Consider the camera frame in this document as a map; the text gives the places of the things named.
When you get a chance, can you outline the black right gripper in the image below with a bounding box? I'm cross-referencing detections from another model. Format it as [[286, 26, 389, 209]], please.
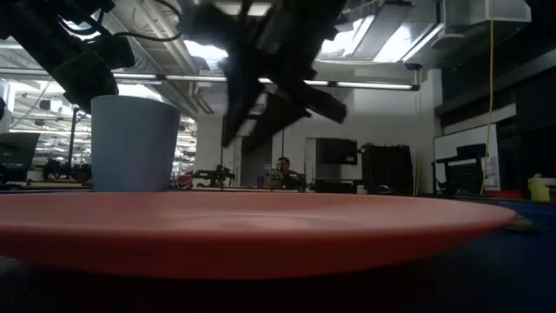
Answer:
[[182, 0, 348, 153]]

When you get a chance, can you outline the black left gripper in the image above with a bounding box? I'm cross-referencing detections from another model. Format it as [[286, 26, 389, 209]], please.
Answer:
[[51, 37, 136, 113]]

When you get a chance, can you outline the light blue plastic cup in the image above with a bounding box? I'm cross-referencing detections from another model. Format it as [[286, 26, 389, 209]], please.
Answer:
[[89, 95, 182, 193]]

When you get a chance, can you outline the salmon pink plastic plate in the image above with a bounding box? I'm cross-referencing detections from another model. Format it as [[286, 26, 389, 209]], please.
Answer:
[[0, 190, 518, 280]]

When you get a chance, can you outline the person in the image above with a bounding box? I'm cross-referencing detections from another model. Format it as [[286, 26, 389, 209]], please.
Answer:
[[276, 156, 305, 190]]

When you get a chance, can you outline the green plant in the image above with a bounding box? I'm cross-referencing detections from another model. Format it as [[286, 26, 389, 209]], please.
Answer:
[[268, 167, 286, 189]]

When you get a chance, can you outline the black background robot rig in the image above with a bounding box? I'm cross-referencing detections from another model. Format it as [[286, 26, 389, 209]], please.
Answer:
[[42, 156, 93, 183]]

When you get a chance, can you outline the red chair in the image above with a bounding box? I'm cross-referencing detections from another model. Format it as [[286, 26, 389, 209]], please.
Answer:
[[176, 171, 195, 190]]

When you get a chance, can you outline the dark computer monitor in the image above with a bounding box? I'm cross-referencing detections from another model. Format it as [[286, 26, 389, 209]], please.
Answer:
[[0, 131, 41, 183]]

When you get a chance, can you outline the long ceiling light bar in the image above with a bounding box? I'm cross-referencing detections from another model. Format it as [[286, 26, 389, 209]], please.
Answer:
[[0, 67, 421, 92]]

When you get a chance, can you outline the black cabinet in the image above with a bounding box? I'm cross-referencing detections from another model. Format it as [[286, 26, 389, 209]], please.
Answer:
[[361, 143, 414, 196]]

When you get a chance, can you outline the whiteboard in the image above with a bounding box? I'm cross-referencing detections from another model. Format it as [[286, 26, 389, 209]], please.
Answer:
[[433, 123, 500, 192]]

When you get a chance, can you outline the black perforated cart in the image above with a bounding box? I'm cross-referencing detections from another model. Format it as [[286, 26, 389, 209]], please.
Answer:
[[432, 143, 487, 196]]

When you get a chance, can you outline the red box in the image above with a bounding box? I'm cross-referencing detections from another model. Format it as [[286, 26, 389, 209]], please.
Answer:
[[484, 190, 522, 201]]

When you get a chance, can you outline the pale green plastic utensil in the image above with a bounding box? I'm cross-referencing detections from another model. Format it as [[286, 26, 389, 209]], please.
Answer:
[[506, 215, 539, 234]]

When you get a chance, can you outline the yellow plastic bottle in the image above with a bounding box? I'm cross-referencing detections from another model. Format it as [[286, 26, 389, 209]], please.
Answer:
[[527, 173, 552, 203]]

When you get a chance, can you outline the black metal gantry frame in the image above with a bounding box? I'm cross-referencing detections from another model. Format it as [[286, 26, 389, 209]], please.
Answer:
[[220, 128, 287, 190]]

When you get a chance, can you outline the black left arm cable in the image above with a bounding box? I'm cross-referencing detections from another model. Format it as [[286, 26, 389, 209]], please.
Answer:
[[60, 0, 184, 43]]

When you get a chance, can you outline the black wall screen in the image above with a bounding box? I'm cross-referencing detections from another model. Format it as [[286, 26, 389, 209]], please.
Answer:
[[315, 137, 359, 166]]

